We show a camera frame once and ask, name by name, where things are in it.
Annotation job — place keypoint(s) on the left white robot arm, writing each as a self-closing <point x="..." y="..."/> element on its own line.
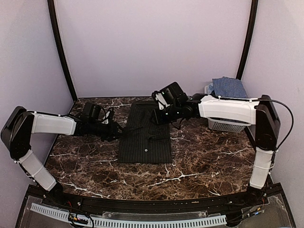
<point x="24" y="128"/>

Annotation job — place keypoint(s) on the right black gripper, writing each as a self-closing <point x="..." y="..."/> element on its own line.
<point x="157" y="119"/>

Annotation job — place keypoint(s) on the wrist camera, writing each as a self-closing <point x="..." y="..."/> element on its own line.
<point x="90" y="114"/>
<point x="168" y="93"/>

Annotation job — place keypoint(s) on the black pinstriped long sleeve shirt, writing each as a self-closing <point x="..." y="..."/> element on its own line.
<point x="144" y="142"/>

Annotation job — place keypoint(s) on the white slotted cable duct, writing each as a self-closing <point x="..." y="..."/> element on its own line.
<point x="132" y="220"/>

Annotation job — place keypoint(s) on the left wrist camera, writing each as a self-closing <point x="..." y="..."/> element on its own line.
<point x="90" y="114"/>

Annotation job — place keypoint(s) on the left black frame post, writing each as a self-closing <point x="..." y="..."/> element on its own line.
<point x="60" y="49"/>

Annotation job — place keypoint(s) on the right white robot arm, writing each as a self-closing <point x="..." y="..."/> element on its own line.
<point x="258" y="112"/>

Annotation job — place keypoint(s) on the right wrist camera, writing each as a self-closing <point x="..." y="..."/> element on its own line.
<point x="168" y="93"/>

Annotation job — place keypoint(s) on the black front table rail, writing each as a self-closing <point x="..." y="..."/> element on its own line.
<point x="233" y="203"/>

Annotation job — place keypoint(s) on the right black frame post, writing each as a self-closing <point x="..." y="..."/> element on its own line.
<point x="248" y="39"/>

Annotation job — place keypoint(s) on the black frame post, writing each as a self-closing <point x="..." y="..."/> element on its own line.
<point x="248" y="39"/>
<point x="60" y="49"/>

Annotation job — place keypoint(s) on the light blue shirt in basket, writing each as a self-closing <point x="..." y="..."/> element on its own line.
<point x="210" y="89"/>

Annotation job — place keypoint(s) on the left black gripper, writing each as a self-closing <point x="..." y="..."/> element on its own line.
<point x="112" y="132"/>

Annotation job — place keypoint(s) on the white perforated plastic basket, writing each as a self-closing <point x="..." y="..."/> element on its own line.
<point x="227" y="125"/>

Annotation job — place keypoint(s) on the blue checkered long sleeve shirt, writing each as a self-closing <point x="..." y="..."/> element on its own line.
<point x="228" y="87"/>

